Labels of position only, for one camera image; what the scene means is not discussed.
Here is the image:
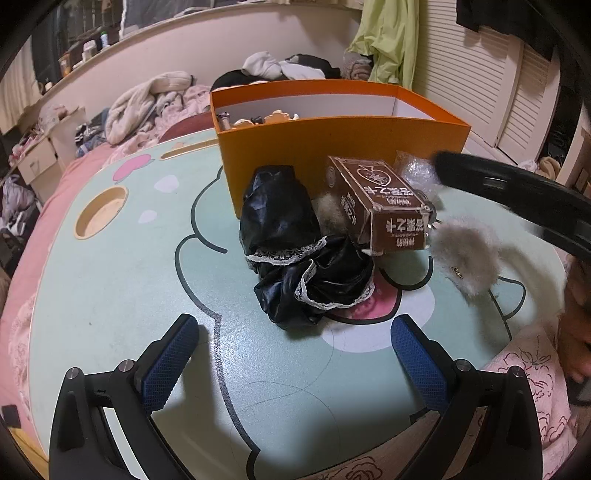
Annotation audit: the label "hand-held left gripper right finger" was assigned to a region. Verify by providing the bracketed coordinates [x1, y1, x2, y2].
[390, 314, 543, 480]

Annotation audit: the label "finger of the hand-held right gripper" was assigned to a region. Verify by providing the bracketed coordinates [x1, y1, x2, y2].
[435, 151, 591, 259]

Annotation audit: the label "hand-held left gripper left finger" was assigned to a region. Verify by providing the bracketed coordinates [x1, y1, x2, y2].
[48, 314, 200, 480]

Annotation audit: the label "grey fur pompom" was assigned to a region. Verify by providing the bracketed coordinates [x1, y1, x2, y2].
[314, 191, 356, 243]
[422, 203, 504, 296]

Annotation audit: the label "orange cardboard box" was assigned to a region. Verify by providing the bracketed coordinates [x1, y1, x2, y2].
[210, 79, 472, 220]

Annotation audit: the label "green cartoon-print desktop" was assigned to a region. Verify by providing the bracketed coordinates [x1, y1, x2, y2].
[25, 127, 571, 480]

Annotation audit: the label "person's right hand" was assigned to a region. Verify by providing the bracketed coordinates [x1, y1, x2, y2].
[556, 256, 591, 384]

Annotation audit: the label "white louvered wardrobe doors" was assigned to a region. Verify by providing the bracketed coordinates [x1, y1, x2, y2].
[411, 0, 564, 162]

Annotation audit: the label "clear plastic bag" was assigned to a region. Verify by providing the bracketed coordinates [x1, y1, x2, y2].
[394, 150, 444, 195]

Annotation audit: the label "brown printed carton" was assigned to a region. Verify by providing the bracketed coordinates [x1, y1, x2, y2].
[325, 154, 437, 254]

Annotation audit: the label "black hanging garment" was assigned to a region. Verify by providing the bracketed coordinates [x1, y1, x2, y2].
[455, 0, 568, 61]

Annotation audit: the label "grey fur pompom behind carton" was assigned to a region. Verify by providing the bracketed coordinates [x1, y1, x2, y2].
[314, 191, 356, 243]

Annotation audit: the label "black lace-trimmed cloth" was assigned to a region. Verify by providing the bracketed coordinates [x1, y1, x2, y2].
[239, 165, 376, 330]

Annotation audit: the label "light green hanging cloth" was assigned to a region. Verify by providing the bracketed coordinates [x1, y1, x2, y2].
[346, 0, 430, 88]

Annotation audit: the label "beige knit garment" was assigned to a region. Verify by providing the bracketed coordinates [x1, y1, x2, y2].
[342, 52, 372, 81]

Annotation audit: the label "grey plastic bag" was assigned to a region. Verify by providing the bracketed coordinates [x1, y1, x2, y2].
[0, 175, 35, 232]

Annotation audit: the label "black clothes pile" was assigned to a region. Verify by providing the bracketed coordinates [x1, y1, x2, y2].
[210, 53, 342, 90]

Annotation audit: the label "small white cardboard box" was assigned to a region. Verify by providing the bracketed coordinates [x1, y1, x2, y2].
[16, 136, 63, 185]

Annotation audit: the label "dark striped clothes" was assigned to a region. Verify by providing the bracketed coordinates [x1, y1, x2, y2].
[74, 108, 112, 158]

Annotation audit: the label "white knit sweater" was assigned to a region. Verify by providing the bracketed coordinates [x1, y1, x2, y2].
[105, 71, 192, 144]

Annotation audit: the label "white crumpled cloth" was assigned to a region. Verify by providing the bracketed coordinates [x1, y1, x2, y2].
[242, 51, 284, 79]

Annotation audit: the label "beige curtain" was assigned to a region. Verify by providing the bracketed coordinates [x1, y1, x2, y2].
[0, 37, 42, 134]
[119, 0, 139, 40]

